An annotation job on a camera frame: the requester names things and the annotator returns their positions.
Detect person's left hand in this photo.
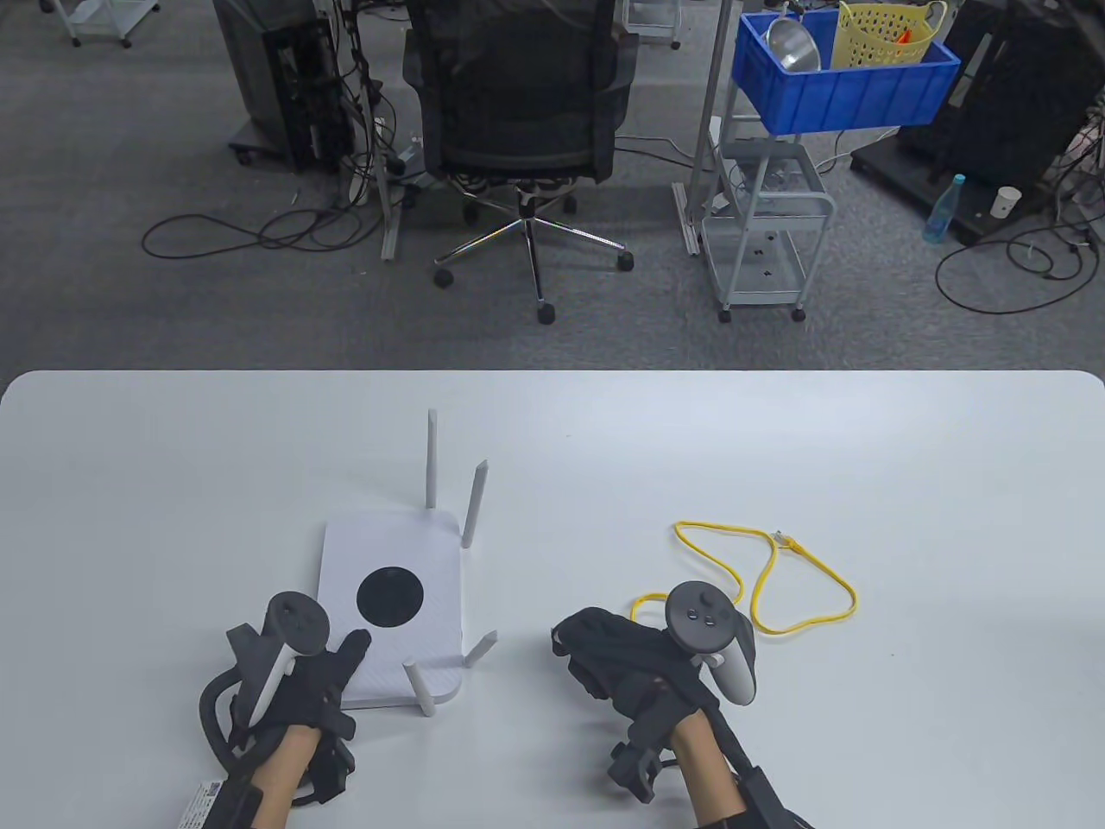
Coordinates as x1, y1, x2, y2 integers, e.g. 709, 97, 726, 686
226, 629, 374, 761

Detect person's right hand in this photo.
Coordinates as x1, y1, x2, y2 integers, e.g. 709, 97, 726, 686
551, 607, 761, 719

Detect white router with black circle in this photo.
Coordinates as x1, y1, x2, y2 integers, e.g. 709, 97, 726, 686
316, 409, 500, 718

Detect yellow ethernet cable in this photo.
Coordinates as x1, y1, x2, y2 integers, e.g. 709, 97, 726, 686
628, 520, 859, 637

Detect person's left forearm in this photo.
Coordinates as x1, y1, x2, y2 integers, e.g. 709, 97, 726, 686
255, 725, 325, 829

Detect person's right forearm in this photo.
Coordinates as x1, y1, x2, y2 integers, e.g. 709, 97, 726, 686
673, 712, 748, 829

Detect grey and white controller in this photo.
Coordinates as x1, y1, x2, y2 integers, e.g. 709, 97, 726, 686
200, 592, 332, 768
663, 580, 761, 707

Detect grey metal rolling cart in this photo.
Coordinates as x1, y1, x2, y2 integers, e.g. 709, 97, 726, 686
698, 82, 837, 325

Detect grey metal desk leg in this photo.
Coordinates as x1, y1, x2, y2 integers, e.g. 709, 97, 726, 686
345, 0, 405, 262
672, 0, 735, 257

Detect clear bottle with blue cap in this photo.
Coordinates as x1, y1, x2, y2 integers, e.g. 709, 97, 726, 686
922, 173, 968, 245

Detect black mesh office chair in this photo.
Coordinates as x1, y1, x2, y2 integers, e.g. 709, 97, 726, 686
404, 0, 640, 325

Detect blue plastic crate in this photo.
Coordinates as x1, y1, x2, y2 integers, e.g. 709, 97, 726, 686
732, 10, 962, 136

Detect metal bowl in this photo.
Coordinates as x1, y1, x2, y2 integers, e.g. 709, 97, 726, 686
764, 16, 823, 74

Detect black computer tower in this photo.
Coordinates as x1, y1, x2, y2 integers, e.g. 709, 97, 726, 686
212, 0, 355, 169

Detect white rolling cart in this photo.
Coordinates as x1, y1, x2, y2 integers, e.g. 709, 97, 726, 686
39, 0, 162, 48
620, 0, 683, 51

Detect yellow plastic basket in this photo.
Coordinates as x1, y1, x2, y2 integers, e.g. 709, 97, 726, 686
831, 0, 948, 70

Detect black equipment on platform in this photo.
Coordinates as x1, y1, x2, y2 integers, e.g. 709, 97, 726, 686
850, 0, 1105, 247

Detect black floor cable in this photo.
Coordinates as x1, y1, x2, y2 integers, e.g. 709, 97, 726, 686
141, 194, 363, 260
935, 220, 1090, 316

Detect black cable bundle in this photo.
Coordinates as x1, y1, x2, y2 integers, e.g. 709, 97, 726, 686
332, 0, 411, 212

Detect tangled black cables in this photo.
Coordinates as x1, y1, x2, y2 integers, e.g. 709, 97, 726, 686
1032, 104, 1105, 260

